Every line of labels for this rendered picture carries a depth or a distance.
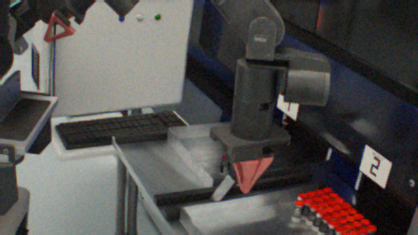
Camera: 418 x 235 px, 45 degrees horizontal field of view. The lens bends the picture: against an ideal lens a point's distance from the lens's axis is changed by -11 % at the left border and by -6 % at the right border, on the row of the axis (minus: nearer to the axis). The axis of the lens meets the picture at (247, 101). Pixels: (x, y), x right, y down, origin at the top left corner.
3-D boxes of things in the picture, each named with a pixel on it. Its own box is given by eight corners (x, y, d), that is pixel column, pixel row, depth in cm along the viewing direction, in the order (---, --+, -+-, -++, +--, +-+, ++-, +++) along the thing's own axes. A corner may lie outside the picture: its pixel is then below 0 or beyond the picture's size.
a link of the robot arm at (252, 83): (238, 48, 76) (237, 60, 71) (286, 52, 76) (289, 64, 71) (233, 93, 79) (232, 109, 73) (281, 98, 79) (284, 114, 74)
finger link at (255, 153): (269, 199, 80) (276, 144, 76) (226, 208, 76) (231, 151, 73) (246, 178, 85) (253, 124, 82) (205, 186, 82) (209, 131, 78)
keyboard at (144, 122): (173, 115, 170) (174, 108, 169) (193, 134, 160) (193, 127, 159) (54, 129, 149) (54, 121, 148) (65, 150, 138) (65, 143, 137)
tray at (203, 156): (278, 127, 155) (280, 116, 153) (331, 171, 134) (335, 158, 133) (167, 140, 138) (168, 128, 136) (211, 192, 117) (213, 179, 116)
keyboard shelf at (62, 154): (164, 106, 181) (164, 100, 181) (202, 145, 160) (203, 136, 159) (38, 120, 157) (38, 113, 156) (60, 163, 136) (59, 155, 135)
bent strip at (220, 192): (225, 197, 116) (229, 174, 114) (231, 204, 114) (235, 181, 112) (166, 206, 109) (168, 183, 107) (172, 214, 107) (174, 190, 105)
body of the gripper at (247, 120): (290, 148, 78) (298, 101, 76) (228, 158, 73) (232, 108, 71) (268, 130, 83) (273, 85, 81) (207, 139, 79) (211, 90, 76)
